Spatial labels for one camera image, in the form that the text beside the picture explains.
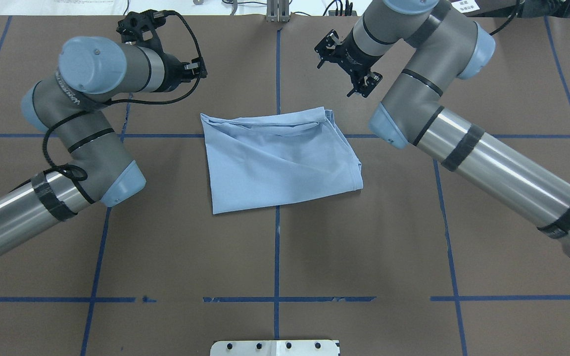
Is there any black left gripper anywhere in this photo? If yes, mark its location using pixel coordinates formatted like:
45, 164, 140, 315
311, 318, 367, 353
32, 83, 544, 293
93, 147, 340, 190
159, 53, 208, 92

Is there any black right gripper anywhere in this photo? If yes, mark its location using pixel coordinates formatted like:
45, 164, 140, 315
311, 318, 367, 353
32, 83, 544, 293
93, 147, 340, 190
314, 29, 383, 98

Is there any light blue t-shirt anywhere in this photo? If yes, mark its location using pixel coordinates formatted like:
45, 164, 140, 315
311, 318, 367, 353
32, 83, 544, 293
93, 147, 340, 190
200, 107, 363, 214

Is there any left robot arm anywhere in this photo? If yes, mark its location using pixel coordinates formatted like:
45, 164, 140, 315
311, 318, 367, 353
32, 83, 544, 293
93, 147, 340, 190
0, 36, 207, 256

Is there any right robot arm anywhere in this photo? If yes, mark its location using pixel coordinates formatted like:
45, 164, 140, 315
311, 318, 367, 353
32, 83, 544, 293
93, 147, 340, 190
314, 0, 570, 259

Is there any black cable bundle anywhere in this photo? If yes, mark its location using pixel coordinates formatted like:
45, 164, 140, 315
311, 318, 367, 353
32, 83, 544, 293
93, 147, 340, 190
322, 0, 365, 17

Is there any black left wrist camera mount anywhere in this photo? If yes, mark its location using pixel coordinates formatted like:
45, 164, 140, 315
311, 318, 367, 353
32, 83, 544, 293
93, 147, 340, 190
116, 9, 167, 54

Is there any grey metal camera post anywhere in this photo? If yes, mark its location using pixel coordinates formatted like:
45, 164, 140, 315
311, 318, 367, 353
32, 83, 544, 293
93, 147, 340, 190
265, 0, 291, 23

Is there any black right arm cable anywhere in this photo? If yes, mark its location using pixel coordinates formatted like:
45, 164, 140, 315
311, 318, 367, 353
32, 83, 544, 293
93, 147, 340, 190
488, 0, 525, 36

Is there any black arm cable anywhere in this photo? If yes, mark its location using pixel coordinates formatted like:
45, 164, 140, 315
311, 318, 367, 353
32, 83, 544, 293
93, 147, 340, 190
43, 10, 202, 181
488, 0, 525, 36

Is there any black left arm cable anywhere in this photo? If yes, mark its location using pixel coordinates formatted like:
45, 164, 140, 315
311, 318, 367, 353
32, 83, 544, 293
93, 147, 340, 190
43, 10, 202, 181

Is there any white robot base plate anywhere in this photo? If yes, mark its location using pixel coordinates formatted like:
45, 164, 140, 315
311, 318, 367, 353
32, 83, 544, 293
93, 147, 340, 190
210, 339, 341, 356

